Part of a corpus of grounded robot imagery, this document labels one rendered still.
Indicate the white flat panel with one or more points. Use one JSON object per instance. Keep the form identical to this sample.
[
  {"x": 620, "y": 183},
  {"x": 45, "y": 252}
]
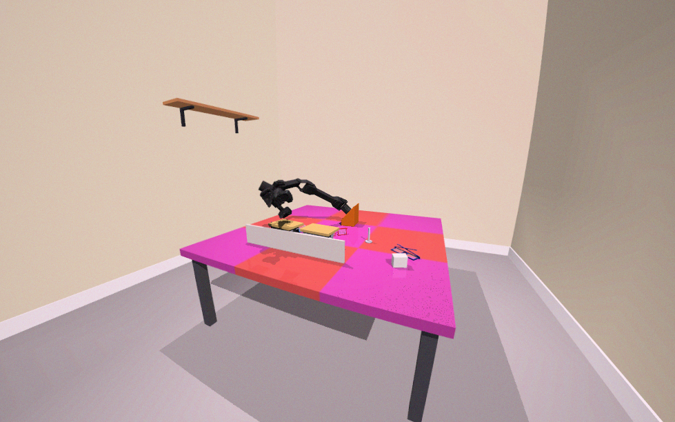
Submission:
[{"x": 305, "y": 244}]

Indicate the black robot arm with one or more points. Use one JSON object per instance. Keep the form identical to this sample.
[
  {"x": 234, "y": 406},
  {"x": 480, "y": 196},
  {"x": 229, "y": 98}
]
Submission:
[{"x": 309, "y": 188}]

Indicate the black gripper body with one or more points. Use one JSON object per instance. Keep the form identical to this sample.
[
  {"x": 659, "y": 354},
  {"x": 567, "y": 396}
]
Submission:
[{"x": 277, "y": 201}]

